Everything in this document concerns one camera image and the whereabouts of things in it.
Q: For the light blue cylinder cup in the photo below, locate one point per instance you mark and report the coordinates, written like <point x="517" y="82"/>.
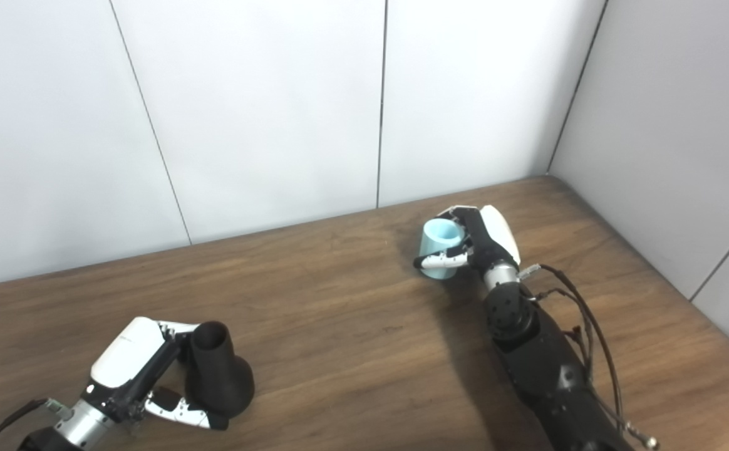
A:
<point x="436" y="241"/>

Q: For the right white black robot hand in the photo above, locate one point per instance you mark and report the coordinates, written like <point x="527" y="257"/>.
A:
<point x="496" y="241"/>

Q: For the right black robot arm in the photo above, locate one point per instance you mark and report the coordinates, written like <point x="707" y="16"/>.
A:
<point x="546" y="363"/>

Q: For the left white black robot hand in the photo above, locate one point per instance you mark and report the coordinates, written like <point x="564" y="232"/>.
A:
<point x="126" y="357"/>

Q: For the black funnel-shaped nozzle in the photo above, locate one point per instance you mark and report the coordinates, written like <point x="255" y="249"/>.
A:
<point x="220" y="382"/>

